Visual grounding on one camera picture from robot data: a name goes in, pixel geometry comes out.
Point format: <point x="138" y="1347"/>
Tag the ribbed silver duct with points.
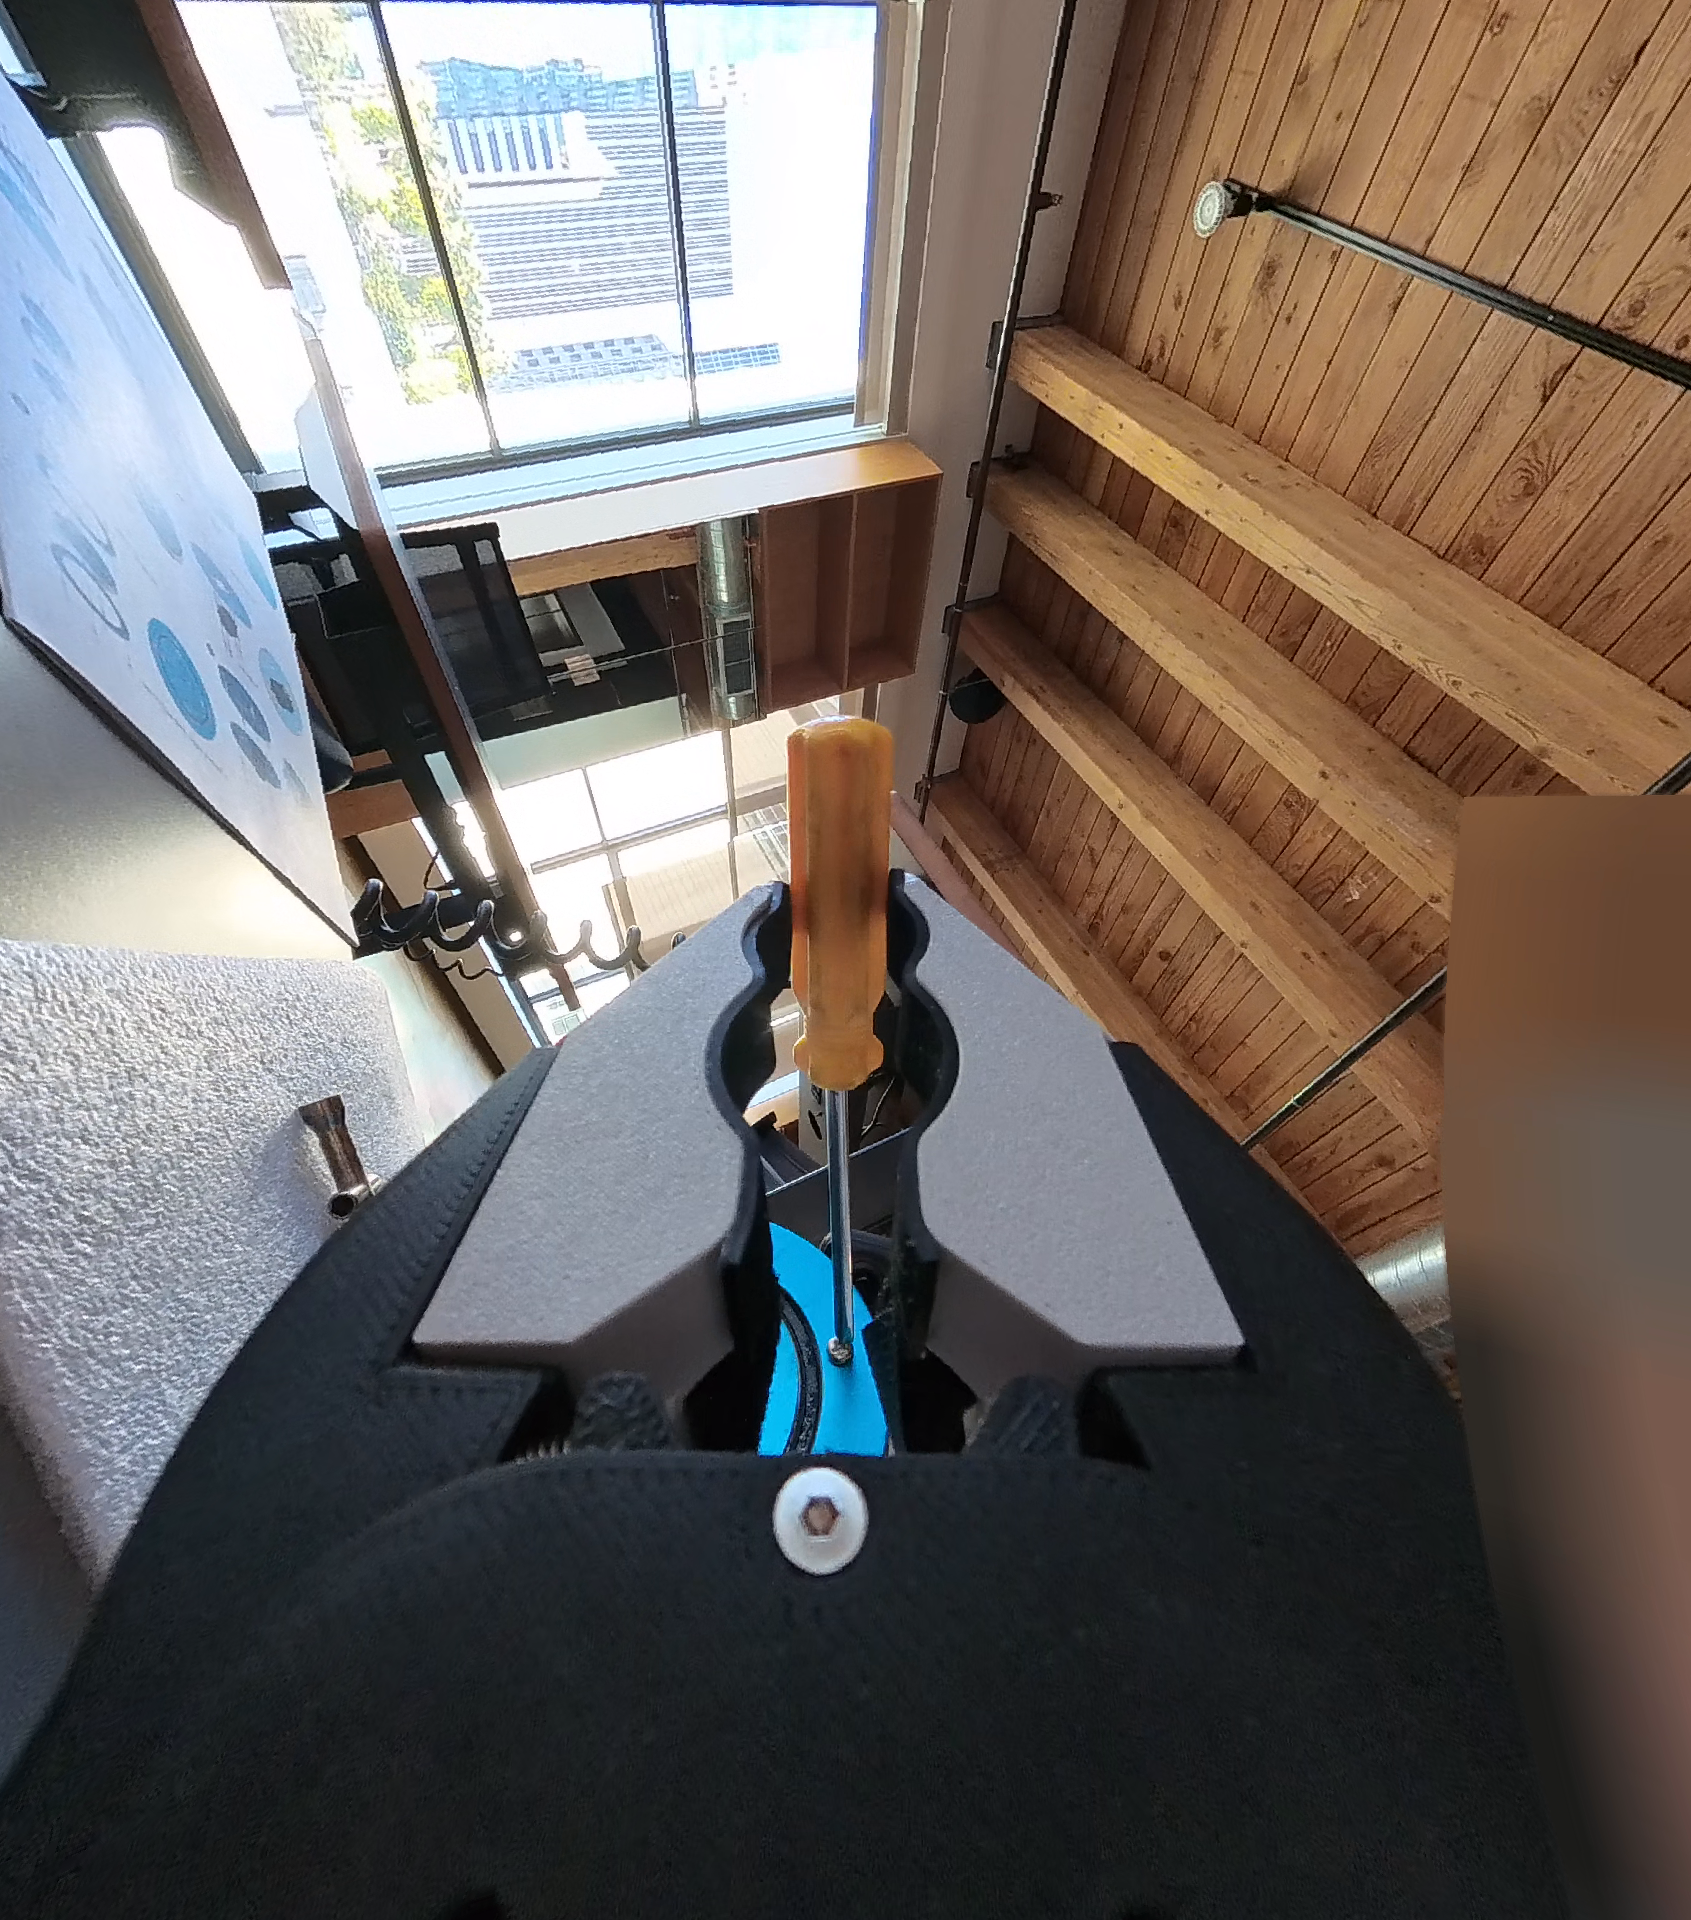
<point x="728" y="614"/>

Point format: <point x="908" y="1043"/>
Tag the blue round base plate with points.
<point x="800" y="1394"/>

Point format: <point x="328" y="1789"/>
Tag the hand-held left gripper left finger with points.
<point x="576" y="1200"/>

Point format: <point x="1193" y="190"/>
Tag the black ceiling conduit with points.
<point x="1535" y="309"/>

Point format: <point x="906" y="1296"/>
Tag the ceiling spot light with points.
<point x="1217" y="206"/>

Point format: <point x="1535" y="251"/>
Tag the metal socket wrench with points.
<point x="334" y="1155"/>

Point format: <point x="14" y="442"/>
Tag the large window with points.
<point x="560" y="225"/>

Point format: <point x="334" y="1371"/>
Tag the dark grey desk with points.
<point x="34" y="751"/>

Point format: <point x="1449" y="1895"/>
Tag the white foam sheet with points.
<point x="110" y="1171"/>

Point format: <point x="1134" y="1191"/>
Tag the printed instruction manual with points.
<point x="110" y="451"/>

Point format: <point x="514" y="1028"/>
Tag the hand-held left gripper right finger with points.
<point x="1086" y="1200"/>

